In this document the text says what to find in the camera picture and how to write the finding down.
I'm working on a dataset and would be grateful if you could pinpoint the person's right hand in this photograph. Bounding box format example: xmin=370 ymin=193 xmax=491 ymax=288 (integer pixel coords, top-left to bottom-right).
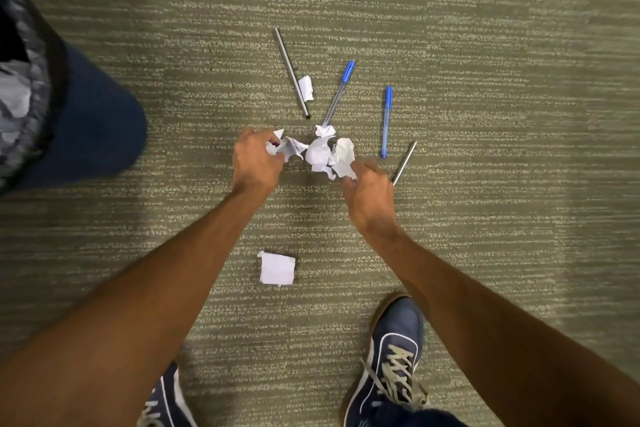
xmin=341 ymin=160 xmax=399 ymax=235

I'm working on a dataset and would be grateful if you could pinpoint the person's left hand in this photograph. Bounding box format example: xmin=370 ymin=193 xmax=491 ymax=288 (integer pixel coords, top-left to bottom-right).
xmin=231 ymin=127 xmax=287 ymax=197

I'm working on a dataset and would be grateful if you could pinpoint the person's left forearm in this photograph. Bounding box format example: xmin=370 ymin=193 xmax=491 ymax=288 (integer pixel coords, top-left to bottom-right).
xmin=0 ymin=185 xmax=273 ymax=427

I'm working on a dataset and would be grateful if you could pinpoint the person's right forearm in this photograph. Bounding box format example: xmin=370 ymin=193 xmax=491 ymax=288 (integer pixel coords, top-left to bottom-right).
xmin=361 ymin=222 xmax=640 ymax=427

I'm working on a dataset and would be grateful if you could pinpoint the crumpled white paper ball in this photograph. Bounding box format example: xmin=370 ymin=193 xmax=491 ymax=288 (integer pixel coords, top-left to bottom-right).
xmin=305 ymin=136 xmax=337 ymax=180

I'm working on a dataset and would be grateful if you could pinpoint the short dark pen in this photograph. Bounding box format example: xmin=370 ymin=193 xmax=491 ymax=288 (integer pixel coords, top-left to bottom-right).
xmin=391 ymin=141 xmax=418 ymax=187

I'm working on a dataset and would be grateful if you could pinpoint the solid blue pen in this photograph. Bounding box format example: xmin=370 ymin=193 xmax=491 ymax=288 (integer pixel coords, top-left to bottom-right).
xmin=380 ymin=86 xmax=395 ymax=159

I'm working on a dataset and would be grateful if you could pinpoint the long black pen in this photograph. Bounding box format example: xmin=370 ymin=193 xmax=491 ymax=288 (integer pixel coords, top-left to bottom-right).
xmin=274 ymin=27 xmax=311 ymax=120

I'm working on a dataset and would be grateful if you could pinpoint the clear pen with blue cap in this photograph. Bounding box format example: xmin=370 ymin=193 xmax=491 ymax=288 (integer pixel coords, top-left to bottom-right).
xmin=321 ymin=60 xmax=356 ymax=128

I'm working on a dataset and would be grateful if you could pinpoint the flat white paper piece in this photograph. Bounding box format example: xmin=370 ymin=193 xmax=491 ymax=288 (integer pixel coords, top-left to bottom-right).
xmin=257 ymin=251 xmax=297 ymax=287

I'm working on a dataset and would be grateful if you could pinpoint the person's right blue sneaker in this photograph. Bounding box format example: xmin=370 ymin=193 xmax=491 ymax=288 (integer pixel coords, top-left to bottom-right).
xmin=343 ymin=294 xmax=432 ymax=427

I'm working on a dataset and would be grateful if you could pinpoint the person's blue sneaker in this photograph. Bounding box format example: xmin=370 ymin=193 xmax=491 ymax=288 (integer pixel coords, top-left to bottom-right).
xmin=137 ymin=362 xmax=199 ymax=427
xmin=343 ymin=294 xmax=432 ymax=427

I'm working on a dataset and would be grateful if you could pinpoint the blue trash bin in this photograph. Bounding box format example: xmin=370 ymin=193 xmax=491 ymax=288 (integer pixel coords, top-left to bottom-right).
xmin=0 ymin=0 xmax=149 ymax=195

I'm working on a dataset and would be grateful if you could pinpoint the person's dark blue trouser leg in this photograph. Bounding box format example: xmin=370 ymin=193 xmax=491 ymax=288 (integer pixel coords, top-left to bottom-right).
xmin=370 ymin=405 xmax=469 ymax=427

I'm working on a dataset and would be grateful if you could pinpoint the grey plastic bin liner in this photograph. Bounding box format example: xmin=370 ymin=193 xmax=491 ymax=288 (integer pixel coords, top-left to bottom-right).
xmin=0 ymin=0 xmax=69 ymax=192

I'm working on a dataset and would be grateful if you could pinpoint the person's left blue sneaker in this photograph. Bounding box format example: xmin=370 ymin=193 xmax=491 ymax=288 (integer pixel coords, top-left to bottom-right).
xmin=137 ymin=362 xmax=199 ymax=427

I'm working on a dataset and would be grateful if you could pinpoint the white paper in bin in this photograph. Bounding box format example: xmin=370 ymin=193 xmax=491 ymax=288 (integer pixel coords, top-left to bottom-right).
xmin=0 ymin=61 xmax=34 ymax=118

